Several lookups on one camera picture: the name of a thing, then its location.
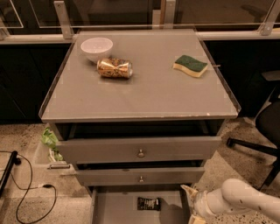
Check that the grey middle drawer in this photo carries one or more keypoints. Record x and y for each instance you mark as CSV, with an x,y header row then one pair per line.
x,y
142,176

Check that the green bag in bin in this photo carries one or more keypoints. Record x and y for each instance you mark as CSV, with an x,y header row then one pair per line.
x,y
49,140

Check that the grey bottom drawer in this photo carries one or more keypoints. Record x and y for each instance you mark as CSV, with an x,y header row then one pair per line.
x,y
119,206

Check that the green yellow sponge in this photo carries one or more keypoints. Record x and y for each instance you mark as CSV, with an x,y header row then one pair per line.
x,y
190,66

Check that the black rxbar chocolate wrapper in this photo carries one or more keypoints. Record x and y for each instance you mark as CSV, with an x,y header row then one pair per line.
x,y
148,204

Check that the grey top drawer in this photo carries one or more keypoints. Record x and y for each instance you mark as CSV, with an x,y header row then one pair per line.
x,y
147,149

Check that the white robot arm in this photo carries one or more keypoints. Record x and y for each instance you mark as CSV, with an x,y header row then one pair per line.
x,y
233,197

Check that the metal window rail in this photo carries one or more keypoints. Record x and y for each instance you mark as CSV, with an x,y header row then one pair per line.
x,y
202,35

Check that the grey drawer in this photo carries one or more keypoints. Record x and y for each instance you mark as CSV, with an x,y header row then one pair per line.
x,y
119,206
142,176
147,149

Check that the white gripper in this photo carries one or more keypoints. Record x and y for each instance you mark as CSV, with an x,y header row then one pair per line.
x,y
199,203

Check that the gold crushed soda can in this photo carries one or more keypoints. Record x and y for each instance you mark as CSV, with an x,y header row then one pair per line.
x,y
114,68

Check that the white ceramic bowl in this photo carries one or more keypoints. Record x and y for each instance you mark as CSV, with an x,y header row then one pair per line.
x,y
97,48

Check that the grey drawer cabinet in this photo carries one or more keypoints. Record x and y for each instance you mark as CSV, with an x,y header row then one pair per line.
x,y
156,101

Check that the clear plastic bin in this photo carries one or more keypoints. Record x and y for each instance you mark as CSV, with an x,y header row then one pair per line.
x,y
42,160

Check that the black stand leg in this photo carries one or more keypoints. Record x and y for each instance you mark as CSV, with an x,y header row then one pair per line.
x,y
7,171

